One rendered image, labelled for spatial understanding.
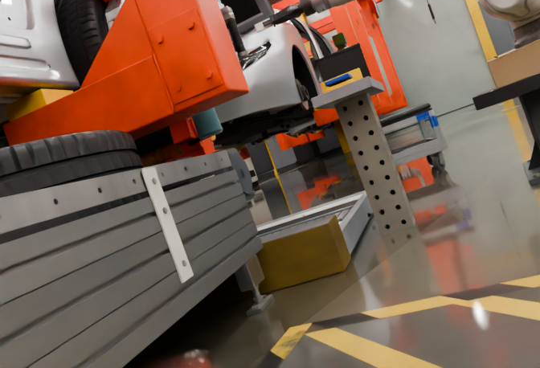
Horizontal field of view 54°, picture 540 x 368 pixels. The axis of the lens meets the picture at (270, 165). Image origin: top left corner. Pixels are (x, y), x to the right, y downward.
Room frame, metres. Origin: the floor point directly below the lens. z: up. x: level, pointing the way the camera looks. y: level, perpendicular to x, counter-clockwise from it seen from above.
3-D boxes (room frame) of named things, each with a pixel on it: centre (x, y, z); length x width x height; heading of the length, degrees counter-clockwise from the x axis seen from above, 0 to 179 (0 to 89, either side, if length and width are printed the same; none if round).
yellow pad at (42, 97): (1.54, 0.57, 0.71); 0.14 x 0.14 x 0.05; 72
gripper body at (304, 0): (1.97, -0.31, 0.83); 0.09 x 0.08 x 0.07; 72
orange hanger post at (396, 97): (11.30, -2.82, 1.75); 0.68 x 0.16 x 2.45; 72
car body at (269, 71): (6.84, -0.22, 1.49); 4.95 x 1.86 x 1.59; 162
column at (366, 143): (1.61, -0.31, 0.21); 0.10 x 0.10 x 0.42; 72
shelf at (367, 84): (1.64, -0.31, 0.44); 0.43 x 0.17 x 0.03; 162
